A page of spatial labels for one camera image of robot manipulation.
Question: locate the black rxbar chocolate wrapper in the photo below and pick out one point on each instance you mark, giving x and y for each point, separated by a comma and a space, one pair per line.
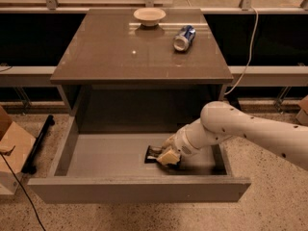
152, 153

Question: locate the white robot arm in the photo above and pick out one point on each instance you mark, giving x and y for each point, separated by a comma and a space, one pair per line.
219, 121

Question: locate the grey cabinet with glossy top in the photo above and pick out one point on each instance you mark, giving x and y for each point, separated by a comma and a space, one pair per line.
112, 51

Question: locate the blue soda can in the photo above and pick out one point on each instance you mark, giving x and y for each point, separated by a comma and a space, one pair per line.
183, 40

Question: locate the black bar on floor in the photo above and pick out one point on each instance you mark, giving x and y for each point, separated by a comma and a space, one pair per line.
29, 166

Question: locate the open grey drawer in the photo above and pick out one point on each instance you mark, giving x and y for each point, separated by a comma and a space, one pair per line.
101, 158

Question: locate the white window rail frame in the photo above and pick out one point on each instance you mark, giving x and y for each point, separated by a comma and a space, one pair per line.
258, 76

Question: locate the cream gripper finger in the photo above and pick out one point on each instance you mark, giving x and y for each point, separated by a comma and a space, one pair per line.
168, 142
169, 157

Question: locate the cardboard box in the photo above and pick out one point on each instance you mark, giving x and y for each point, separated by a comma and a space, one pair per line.
17, 144

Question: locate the white ceramic bowl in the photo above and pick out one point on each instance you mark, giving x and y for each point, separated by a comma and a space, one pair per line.
149, 16

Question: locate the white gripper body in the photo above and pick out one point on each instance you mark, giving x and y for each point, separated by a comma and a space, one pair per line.
181, 143

